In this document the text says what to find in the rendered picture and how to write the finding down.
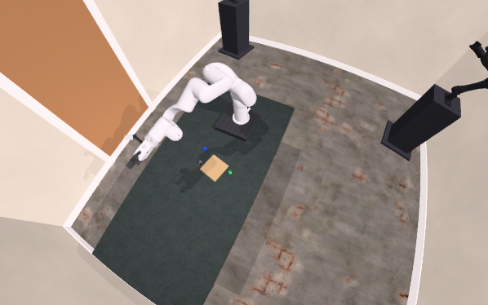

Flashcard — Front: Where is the tan flat mat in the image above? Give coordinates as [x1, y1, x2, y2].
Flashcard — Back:
[200, 155, 228, 181]

